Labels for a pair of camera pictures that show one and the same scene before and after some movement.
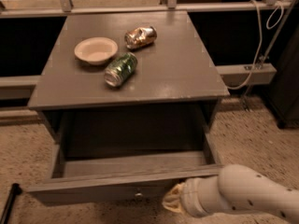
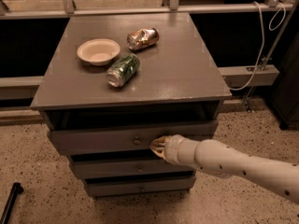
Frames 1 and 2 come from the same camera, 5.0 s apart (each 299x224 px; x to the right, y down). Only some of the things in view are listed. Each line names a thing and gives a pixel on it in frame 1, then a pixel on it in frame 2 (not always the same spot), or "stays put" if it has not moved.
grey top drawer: x=126 y=179 to x=126 y=139
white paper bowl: x=95 y=50 stays put
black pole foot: x=16 y=189 stays put
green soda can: x=120 y=68 stays put
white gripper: x=189 y=195 to x=173 y=148
